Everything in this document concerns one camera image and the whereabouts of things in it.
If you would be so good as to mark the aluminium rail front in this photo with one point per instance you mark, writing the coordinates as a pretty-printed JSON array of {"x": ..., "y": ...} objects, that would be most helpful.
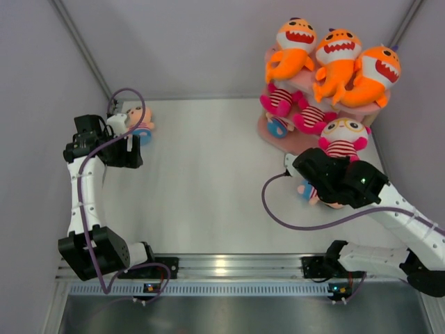
[{"x": 256, "y": 266}]

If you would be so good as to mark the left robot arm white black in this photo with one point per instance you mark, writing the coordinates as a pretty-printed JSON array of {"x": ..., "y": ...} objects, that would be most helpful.
[{"x": 90, "y": 246}]

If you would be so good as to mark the orange shark plush back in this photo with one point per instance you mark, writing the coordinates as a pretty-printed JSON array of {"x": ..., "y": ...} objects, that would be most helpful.
[{"x": 296, "y": 40}]

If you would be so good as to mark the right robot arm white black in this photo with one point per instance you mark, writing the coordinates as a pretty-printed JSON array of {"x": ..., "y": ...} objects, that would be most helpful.
[{"x": 360, "y": 185}]

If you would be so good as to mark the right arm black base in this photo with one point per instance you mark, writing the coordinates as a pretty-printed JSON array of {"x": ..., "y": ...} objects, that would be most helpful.
[{"x": 317, "y": 267}]

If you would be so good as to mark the pink panda plush on shelf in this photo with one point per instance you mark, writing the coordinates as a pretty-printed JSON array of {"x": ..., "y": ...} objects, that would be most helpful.
[{"x": 279, "y": 98}]

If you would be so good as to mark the aluminium frame post right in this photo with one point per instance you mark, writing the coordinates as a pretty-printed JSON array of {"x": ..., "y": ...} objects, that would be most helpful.
[{"x": 405, "y": 22}]

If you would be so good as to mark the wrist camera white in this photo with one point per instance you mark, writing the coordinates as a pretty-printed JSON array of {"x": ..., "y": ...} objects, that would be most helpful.
[
  {"x": 288, "y": 164},
  {"x": 118, "y": 124}
]

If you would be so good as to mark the pink three-tier shelf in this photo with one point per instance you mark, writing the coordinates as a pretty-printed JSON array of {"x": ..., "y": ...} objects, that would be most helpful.
[{"x": 296, "y": 142}]

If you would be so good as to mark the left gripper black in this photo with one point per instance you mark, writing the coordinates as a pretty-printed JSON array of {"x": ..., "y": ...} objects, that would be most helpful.
[{"x": 131, "y": 158}]

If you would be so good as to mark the aluminium frame post left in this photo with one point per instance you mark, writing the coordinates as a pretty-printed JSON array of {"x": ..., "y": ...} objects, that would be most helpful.
[{"x": 73, "y": 31}]

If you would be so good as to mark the panda plush yellow glasses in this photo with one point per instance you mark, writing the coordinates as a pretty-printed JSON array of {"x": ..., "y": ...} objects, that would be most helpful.
[
  {"x": 344, "y": 137},
  {"x": 311, "y": 119}
]

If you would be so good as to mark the boy doll plush right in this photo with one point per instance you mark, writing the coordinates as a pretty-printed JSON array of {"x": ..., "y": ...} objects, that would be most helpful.
[{"x": 310, "y": 194}]

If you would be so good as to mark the aluminium frame post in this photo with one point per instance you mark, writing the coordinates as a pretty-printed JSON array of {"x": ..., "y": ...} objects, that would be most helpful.
[
  {"x": 73, "y": 31},
  {"x": 405, "y": 22}
]

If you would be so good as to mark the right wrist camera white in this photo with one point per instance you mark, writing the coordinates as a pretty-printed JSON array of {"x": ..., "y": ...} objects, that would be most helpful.
[{"x": 288, "y": 164}]

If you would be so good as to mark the boy doll plush left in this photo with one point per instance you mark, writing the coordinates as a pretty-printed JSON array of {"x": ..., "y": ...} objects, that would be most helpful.
[{"x": 144, "y": 130}]

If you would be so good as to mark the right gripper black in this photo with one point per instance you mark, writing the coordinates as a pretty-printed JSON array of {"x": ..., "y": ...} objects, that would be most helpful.
[{"x": 344, "y": 161}]

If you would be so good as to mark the white slotted cable duct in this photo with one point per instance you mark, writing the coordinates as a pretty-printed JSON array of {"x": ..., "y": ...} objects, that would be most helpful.
[{"x": 224, "y": 289}]

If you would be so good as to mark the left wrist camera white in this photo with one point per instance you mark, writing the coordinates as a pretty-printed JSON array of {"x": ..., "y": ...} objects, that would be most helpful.
[{"x": 118, "y": 124}]

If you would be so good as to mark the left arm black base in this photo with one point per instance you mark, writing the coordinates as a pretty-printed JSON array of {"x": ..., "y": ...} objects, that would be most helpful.
[{"x": 155, "y": 272}]

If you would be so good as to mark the boy doll plush on shelf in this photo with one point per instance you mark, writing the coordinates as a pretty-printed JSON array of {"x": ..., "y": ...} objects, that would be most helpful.
[{"x": 277, "y": 126}]

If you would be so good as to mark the orange shark plush purple fin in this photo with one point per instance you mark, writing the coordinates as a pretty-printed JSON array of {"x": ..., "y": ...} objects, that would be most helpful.
[{"x": 377, "y": 70}]

